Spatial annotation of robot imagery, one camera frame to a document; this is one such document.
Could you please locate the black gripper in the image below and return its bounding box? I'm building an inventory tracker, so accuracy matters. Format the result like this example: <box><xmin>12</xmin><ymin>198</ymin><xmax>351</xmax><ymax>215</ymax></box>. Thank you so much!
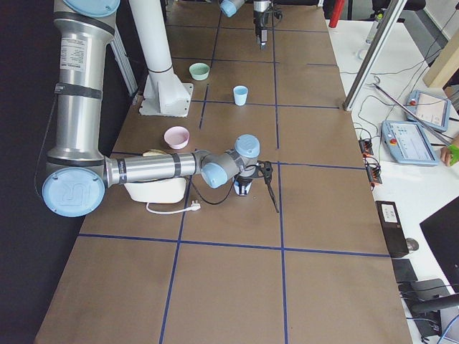
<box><xmin>235</xmin><ymin>161</ymin><xmax>273</xmax><ymax>188</ymax></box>
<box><xmin>253</xmin><ymin>0</ymin><xmax>283</xmax><ymax>49</ymax></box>

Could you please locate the blue cup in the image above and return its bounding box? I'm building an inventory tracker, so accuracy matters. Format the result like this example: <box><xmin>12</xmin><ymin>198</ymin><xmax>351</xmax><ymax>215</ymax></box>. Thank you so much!
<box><xmin>234</xmin><ymin>181</ymin><xmax>252</xmax><ymax>196</ymax></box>
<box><xmin>233</xmin><ymin>85</ymin><xmax>248</xmax><ymax>106</ymax></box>

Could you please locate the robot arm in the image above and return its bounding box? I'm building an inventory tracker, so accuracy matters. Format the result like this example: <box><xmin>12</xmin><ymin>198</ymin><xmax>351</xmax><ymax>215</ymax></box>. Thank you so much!
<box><xmin>42</xmin><ymin>1</ymin><xmax>273</xmax><ymax>217</ymax></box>
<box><xmin>219</xmin><ymin>0</ymin><xmax>283</xmax><ymax>49</ymax></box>

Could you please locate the person hand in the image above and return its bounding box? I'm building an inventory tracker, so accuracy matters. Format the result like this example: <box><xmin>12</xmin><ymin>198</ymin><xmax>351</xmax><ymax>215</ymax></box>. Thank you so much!
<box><xmin>440</xmin><ymin>135</ymin><xmax>458</xmax><ymax>167</ymax></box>

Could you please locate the green bowl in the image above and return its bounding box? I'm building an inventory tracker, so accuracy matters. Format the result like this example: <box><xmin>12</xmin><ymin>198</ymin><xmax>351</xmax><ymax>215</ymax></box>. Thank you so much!
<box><xmin>189</xmin><ymin>62</ymin><xmax>210</xmax><ymax>81</ymax></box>

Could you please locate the red cylinder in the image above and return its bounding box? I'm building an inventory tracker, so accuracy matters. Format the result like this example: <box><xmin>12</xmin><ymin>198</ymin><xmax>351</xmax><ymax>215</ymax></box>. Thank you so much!
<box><xmin>328</xmin><ymin>0</ymin><xmax>346</xmax><ymax>28</ymax></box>

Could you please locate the pink bowl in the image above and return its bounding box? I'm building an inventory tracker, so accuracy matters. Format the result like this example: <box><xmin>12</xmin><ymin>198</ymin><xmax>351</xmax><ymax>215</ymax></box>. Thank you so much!
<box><xmin>164</xmin><ymin>126</ymin><xmax>190</xmax><ymax>150</ymax></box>

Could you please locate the cream toaster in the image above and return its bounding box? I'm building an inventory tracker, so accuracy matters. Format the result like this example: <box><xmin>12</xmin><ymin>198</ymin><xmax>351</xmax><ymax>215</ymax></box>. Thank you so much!
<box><xmin>124</xmin><ymin>178</ymin><xmax>186</xmax><ymax>204</ymax></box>

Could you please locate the orange black connector block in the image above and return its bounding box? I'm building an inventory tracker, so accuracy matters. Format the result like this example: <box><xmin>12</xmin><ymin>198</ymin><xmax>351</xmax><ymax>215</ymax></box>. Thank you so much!
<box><xmin>359</xmin><ymin>138</ymin><xmax>382</xmax><ymax>188</ymax></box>

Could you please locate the toast slice in toaster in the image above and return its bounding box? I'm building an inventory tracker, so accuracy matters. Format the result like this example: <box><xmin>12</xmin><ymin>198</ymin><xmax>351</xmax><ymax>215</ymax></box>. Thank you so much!
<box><xmin>142</xmin><ymin>149</ymin><xmax>166</xmax><ymax>157</ymax></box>

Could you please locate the black box on desk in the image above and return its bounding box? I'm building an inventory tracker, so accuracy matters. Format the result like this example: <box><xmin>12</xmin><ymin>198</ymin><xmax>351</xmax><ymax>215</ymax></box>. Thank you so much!
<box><xmin>375</xmin><ymin>201</ymin><xmax>409</xmax><ymax>258</ymax></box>

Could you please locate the teach pendant near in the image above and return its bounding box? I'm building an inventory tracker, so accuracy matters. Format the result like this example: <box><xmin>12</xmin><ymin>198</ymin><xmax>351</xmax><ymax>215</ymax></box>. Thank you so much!
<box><xmin>381</xmin><ymin>120</ymin><xmax>440</xmax><ymax>166</ymax></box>

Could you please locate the teach pendant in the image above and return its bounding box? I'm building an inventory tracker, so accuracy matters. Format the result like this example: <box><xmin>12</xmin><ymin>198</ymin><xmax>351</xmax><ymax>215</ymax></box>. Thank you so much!
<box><xmin>381</xmin><ymin>120</ymin><xmax>440</xmax><ymax>166</ymax></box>
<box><xmin>406</xmin><ymin>90</ymin><xmax>452</xmax><ymax>133</ymax></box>

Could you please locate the grabber reaching tool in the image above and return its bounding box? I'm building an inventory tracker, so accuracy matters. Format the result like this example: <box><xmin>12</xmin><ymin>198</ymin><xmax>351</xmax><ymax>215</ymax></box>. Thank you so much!
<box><xmin>372</xmin><ymin>75</ymin><xmax>456</xmax><ymax>148</ymax></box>

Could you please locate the teach pendant far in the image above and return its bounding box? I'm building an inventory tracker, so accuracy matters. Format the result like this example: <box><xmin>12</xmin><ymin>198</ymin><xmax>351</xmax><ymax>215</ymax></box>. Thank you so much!
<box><xmin>406</xmin><ymin>90</ymin><xmax>452</xmax><ymax>133</ymax></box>

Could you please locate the black monitor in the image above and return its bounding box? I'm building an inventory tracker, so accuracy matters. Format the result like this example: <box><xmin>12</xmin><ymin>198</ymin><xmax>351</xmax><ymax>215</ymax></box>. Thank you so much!
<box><xmin>420</xmin><ymin>201</ymin><xmax>458</xmax><ymax>292</ymax></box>

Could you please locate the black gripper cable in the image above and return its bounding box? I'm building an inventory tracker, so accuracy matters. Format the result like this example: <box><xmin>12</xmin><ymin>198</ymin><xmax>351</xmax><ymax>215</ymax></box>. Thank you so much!
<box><xmin>188</xmin><ymin>161</ymin><xmax>280</xmax><ymax>214</ymax></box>

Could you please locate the white toaster power cable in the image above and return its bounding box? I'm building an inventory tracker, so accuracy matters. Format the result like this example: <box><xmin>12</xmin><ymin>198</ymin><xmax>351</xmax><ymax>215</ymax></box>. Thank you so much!
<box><xmin>145</xmin><ymin>199</ymin><xmax>202</xmax><ymax>215</ymax></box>

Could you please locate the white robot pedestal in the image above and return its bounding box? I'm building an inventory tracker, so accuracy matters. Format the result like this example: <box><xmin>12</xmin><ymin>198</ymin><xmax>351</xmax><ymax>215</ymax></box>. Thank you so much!
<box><xmin>129</xmin><ymin>0</ymin><xmax>194</xmax><ymax>118</ymax></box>

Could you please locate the aluminium frame post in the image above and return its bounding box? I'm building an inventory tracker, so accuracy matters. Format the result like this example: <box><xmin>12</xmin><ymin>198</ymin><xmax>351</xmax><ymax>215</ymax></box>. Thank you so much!
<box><xmin>343</xmin><ymin>0</ymin><xmax>407</xmax><ymax>111</ymax></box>

